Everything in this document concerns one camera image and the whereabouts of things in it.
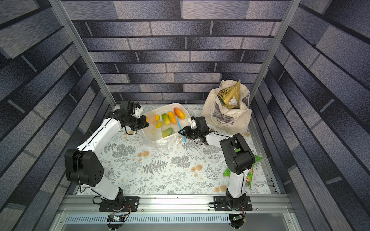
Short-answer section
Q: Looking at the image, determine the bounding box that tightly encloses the white oval plastic tray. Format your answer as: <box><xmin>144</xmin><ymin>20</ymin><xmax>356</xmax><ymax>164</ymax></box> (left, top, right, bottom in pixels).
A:
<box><xmin>142</xmin><ymin>103</ymin><xmax>190</xmax><ymax>143</ymax></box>

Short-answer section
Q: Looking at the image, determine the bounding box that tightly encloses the green yellow mango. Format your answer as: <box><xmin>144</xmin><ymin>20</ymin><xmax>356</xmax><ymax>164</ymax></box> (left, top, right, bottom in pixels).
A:
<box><xmin>161</xmin><ymin>113</ymin><xmax>171</xmax><ymax>125</ymax></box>

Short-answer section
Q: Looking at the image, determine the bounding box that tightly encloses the orange yellow mango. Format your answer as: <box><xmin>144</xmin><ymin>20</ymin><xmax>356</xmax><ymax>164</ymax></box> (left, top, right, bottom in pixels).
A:
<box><xmin>146</xmin><ymin>114</ymin><xmax>160</xmax><ymax>124</ymax></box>

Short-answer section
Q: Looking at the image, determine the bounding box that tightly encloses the clear blue-zipper zip-top bag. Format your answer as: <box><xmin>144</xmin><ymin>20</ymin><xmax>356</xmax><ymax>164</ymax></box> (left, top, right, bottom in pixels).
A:
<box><xmin>143</xmin><ymin>109</ymin><xmax>190</xmax><ymax>148</ymax></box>

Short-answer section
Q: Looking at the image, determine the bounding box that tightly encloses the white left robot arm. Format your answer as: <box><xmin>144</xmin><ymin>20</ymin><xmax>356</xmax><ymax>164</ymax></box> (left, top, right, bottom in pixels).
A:
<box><xmin>65</xmin><ymin>101</ymin><xmax>149</xmax><ymax>201</ymax></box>

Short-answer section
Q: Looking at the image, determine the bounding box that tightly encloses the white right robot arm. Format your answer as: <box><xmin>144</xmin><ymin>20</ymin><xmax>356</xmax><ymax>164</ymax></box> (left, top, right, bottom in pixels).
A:
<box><xmin>178</xmin><ymin>116</ymin><xmax>255</xmax><ymax>208</ymax></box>

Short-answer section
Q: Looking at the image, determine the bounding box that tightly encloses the red orange mango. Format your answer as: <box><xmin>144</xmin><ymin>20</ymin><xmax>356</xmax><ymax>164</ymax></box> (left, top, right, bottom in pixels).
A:
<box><xmin>173</xmin><ymin>107</ymin><xmax>186</xmax><ymax>119</ymax></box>

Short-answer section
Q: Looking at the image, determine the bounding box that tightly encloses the beige canvas tote bag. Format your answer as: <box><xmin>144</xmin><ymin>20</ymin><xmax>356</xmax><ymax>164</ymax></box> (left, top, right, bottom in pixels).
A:
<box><xmin>201</xmin><ymin>80</ymin><xmax>252</xmax><ymax>135</ymax></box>

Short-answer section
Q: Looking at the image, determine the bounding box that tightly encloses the green snack bag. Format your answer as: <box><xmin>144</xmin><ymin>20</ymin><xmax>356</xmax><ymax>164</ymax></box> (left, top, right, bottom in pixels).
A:
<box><xmin>223</xmin><ymin>155</ymin><xmax>263</xmax><ymax>188</ymax></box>

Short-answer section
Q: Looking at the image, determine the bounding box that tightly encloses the gold foil snack packet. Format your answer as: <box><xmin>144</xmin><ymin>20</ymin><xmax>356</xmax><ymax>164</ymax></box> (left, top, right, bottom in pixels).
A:
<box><xmin>217</xmin><ymin>80</ymin><xmax>241</xmax><ymax>109</ymax></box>

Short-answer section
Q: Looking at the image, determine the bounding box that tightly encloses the right small circuit board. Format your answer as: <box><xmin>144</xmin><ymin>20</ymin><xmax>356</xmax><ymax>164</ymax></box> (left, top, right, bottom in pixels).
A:
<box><xmin>229</xmin><ymin>214</ymin><xmax>245</xmax><ymax>229</ymax></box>

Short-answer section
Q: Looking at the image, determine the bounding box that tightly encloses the small circuit board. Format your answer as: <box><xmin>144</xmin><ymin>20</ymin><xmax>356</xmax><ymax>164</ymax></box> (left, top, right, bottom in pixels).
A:
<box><xmin>229</xmin><ymin>214</ymin><xmax>245</xmax><ymax>229</ymax></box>
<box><xmin>107</xmin><ymin>214</ymin><xmax>126</xmax><ymax>223</ymax></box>

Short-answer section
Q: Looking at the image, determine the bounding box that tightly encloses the left small circuit board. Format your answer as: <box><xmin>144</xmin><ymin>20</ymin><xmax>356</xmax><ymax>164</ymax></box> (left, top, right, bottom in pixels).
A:
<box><xmin>107</xmin><ymin>214</ymin><xmax>126</xmax><ymax>223</ymax></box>

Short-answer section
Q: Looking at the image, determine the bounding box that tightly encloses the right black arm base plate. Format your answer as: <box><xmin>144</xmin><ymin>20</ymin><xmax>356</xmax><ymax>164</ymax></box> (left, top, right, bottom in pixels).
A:
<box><xmin>210</xmin><ymin>195</ymin><xmax>253</xmax><ymax>212</ymax></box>

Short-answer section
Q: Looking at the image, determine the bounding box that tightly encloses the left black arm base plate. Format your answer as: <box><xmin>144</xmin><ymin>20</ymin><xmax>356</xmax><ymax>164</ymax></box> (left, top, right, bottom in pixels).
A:
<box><xmin>99</xmin><ymin>196</ymin><xmax>140</xmax><ymax>213</ymax></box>

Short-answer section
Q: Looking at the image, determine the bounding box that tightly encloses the left aluminium frame post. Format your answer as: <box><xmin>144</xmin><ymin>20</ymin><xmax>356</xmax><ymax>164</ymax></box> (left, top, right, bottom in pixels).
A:
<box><xmin>48</xmin><ymin>0</ymin><xmax>117</xmax><ymax>109</ymax></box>

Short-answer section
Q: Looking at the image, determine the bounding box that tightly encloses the aluminium frame post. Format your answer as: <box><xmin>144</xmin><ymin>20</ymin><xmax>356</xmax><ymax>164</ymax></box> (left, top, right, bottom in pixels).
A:
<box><xmin>249</xmin><ymin>0</ymin><xmax>301</xmax><ymax>103</ymax></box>
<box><xmin>48</xmin><ymin>0</ymin><xmax>117</xmax><ymax>109</ymax></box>

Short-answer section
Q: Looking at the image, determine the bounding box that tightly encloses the aluminium front rail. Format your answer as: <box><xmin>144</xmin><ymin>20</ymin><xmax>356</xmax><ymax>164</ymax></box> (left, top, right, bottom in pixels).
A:
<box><xmin>56</xmin><ymin>194</ymin><xmax>294</xmax><ymax>215</ymax></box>

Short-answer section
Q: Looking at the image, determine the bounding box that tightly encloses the right aluminium frame post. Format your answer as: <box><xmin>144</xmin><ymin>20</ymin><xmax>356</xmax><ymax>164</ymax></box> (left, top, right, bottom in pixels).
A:
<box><xmin>249</xmin><ymin>0</ymin><xmax>301</xmax><ymax>103</ymax></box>

